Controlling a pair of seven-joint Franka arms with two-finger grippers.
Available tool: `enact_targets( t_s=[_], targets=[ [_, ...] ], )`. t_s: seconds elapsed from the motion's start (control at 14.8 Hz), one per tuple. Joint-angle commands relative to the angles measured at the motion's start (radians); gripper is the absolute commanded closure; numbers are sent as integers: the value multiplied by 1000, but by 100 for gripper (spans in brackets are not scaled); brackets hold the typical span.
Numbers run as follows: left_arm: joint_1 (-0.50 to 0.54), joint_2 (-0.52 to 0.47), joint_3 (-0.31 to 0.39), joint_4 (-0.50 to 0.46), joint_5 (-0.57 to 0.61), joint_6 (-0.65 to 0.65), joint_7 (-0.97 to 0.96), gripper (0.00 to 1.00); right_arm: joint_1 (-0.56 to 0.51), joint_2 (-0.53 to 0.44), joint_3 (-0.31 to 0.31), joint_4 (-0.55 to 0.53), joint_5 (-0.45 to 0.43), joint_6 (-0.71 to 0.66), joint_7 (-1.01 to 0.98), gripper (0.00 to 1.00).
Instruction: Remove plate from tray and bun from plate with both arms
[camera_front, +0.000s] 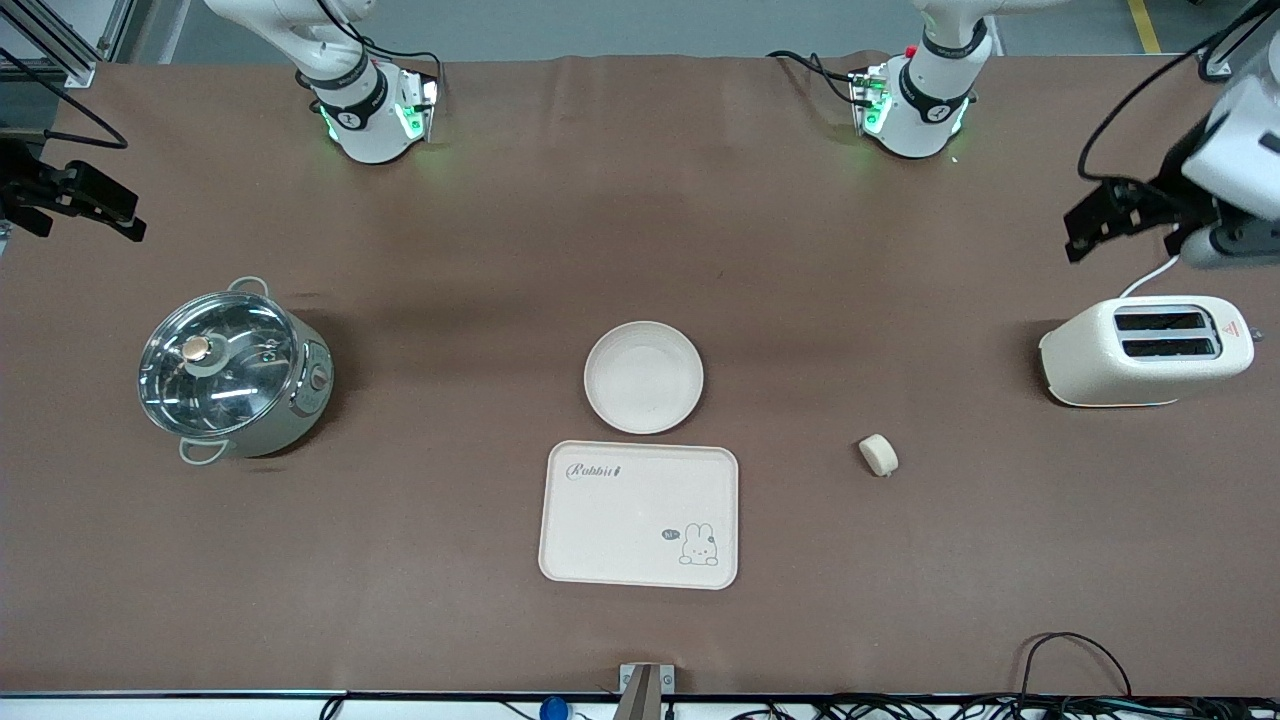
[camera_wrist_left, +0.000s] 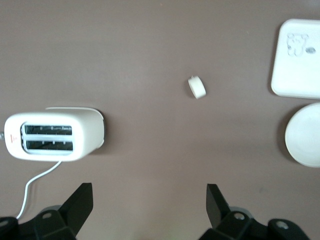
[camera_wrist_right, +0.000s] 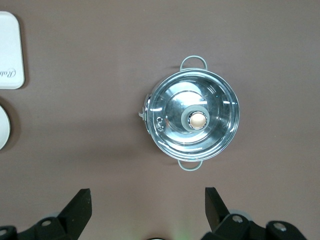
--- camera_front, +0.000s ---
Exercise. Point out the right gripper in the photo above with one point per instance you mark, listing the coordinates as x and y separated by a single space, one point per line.
22 181

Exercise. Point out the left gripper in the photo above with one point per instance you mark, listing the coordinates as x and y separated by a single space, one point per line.
1166 193

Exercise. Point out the white steamed bun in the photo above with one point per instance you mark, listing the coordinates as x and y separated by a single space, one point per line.
878 455

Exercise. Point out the cream round plate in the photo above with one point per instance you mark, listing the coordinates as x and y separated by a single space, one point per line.
643 378

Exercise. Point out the cream tray with rabbit print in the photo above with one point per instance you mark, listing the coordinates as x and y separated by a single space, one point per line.
620 530

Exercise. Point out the cream two-slot toaster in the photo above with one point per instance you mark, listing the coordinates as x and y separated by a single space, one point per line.
1100 355

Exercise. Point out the glass pot lid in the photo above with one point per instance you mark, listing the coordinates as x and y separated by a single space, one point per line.
235 385

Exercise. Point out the steel electric cooking pot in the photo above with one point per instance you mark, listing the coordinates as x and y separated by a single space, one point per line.
300 410

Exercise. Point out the brown table cover mat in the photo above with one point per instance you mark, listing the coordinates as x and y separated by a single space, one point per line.
900 550

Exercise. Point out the blue round object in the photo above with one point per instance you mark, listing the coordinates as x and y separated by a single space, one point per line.
554 710

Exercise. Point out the aluminium frame profile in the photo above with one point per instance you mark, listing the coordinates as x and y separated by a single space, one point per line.
60 50
1225 45

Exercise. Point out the metal table edge bracket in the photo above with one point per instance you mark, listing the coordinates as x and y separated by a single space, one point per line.
646 690

